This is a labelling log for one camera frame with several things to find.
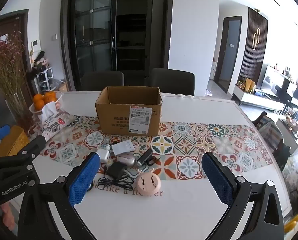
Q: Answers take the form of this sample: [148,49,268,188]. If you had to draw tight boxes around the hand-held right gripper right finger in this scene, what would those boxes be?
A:
[201,152,286,240]

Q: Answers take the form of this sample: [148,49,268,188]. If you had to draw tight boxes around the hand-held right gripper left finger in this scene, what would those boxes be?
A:
[17,152,101,240]

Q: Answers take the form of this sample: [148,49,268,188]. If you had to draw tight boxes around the silver oval computer mouse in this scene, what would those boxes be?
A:
[117,152,136,167]

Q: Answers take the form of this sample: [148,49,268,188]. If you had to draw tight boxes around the brown cardboard box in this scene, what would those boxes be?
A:
[95,86,163,135]

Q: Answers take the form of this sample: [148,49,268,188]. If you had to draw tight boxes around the person's left hand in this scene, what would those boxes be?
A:
[0,201,17,229]

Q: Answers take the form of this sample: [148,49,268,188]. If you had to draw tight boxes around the yellow woven box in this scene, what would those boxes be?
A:
[0,125,30,158]

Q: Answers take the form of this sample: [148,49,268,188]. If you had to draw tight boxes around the white charger cube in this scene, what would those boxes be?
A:
[96,149,111,164]

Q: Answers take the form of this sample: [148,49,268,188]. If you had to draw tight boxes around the clear glass vase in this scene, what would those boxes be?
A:
[5,90,35,133]

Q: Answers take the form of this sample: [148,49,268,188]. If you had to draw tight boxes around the floral cloth tissue cover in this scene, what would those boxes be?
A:
[30,109,81,141]

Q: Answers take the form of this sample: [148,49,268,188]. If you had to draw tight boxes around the white paper tissue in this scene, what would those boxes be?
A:
[37,102,57,121]

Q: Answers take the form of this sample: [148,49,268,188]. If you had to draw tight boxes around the patterned tile-print table runner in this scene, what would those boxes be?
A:
[40,115,275,180]

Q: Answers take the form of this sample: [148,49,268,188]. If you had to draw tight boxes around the white plastic fruit basket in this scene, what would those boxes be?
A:
[29,91,64,117]

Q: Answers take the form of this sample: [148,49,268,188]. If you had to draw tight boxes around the pink round pig-shaped device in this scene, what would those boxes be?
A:
[136,171,162,197]

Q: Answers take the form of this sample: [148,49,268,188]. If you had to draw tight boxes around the dried red flower bunch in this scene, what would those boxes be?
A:
[0,34,33,99]

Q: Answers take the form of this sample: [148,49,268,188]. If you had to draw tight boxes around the small cardboard box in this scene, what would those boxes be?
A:
[57,80,69,92]

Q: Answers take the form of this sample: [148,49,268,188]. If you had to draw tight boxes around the dark chair with checkered cushion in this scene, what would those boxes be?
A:
[252,111,292,171]

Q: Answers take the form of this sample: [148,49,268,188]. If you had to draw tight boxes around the white cube shelf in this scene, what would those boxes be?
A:
[34,65,55,93]

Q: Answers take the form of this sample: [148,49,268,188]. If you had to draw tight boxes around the yellow plastic object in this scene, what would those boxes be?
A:
[284,214,298,234]

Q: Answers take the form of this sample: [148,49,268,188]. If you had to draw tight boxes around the white low media console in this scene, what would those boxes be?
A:
[232,84,285,112]

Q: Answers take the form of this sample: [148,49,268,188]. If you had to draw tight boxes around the dark grey dining chair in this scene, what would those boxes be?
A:
[149,68,196,96]
[81,71,124,92]

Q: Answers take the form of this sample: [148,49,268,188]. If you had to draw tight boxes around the yellow bags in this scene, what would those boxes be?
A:
[243,79,257,93]

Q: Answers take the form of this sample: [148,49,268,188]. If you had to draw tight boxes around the brown wooden door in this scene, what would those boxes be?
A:
[0,9,39,100]

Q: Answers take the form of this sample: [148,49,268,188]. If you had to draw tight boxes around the black television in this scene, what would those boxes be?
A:
[260,65,298,100]

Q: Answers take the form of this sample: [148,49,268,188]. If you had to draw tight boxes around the grey interior door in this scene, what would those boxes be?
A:
[213,16,243,94]

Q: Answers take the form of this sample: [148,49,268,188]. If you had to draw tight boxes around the dark glass door cabinet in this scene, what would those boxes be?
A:
[61,0,174,91]

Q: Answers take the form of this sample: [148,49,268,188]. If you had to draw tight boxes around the black power adapter with cable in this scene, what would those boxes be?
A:
[96,161,136,190]

